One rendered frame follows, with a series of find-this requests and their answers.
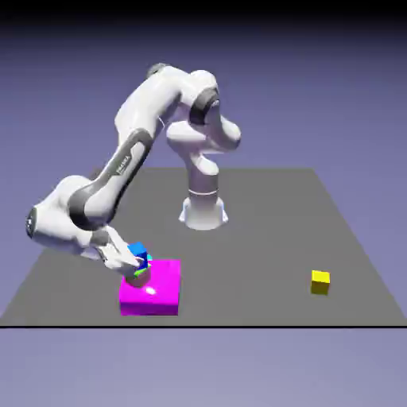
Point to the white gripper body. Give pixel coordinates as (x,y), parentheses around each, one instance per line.
(117,251)

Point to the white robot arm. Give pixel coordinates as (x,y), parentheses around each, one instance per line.
(136,108)

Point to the small blue cube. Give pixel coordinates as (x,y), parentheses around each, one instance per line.
(140,251)

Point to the small green cube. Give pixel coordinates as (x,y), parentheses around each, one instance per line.
(140,272)

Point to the small yellow cube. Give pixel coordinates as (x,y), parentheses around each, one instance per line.
(320,281)

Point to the large magenta box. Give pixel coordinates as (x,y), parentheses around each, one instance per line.
(159,292)

